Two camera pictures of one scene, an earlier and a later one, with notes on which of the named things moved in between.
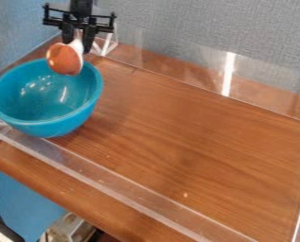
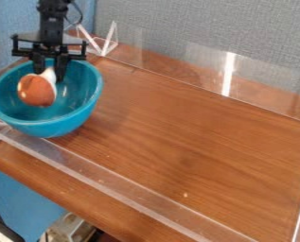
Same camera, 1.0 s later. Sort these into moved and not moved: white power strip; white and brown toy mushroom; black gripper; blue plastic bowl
Moved: white and brown toy mushroom; black gripper
Not moved: blue plastic bowl; white power strip
